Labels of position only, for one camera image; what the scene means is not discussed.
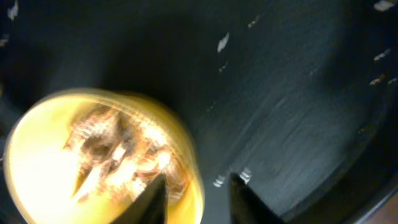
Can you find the black round tray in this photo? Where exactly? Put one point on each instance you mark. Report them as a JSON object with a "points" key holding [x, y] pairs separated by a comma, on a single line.
{"points": [[300, 94]]}

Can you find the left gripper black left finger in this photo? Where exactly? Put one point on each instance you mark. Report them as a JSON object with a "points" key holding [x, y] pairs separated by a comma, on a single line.
{"points": [[149, 207]]}

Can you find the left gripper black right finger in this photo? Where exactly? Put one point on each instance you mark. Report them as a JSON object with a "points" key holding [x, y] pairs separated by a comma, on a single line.
{"points": [[246, 207]]}

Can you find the yellow bowl with food scraps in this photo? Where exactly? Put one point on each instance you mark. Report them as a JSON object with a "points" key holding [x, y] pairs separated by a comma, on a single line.
{"points": [[85, 155]]}

